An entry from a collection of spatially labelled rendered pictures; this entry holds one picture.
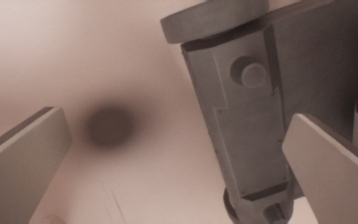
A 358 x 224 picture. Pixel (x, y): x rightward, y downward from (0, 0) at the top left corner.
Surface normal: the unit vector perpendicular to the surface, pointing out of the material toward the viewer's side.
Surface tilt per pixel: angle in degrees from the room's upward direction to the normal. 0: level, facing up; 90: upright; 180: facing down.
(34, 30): 0
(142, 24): 0
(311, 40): 0
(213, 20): 12
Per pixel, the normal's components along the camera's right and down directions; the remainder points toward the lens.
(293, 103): 0.09, 0.41
